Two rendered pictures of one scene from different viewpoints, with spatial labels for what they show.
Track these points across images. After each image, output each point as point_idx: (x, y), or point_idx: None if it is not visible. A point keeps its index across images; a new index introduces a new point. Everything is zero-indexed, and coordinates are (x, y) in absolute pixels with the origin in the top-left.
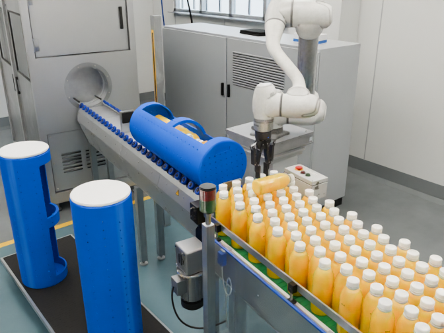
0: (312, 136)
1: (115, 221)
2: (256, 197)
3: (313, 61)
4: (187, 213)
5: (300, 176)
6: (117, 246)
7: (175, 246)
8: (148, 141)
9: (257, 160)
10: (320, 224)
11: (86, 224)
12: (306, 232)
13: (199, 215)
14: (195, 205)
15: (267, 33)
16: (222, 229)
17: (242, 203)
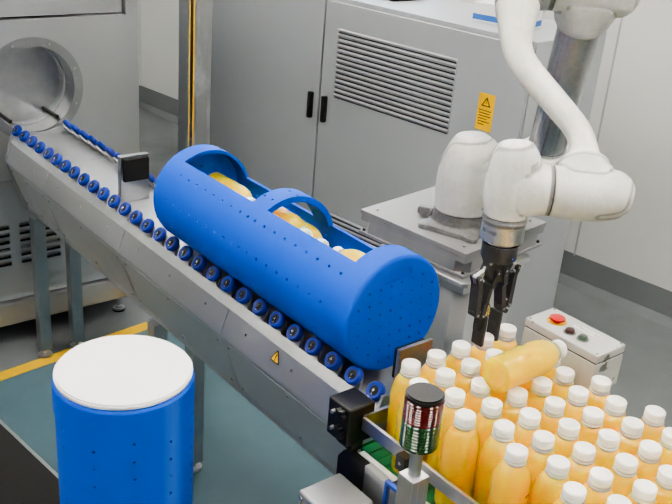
0: (541, 232)
1: (162, 441)
2: (495, 399)
3: (581, 83)
4: (299, 405)
5: (566, 340)
6: (162, 495)
7: (300, 498)
8: (204, 236)
9: (482, 306)
10: (658, 475)
11: (94, 450)
12: (634, 495)
13: (353, 428)
14: (346, 406)
15: (505, 22)
16: None
17: (470, 414)
